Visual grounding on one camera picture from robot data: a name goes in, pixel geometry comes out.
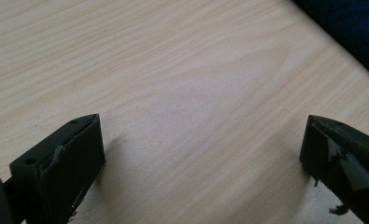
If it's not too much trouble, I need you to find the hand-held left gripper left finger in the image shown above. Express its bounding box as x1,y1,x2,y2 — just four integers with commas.
9,113,106,224

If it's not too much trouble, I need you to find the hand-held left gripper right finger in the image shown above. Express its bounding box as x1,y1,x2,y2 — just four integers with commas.
299,114,369,224

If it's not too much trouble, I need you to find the dark blue cloth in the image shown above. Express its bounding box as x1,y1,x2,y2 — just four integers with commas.
292,0,369,82

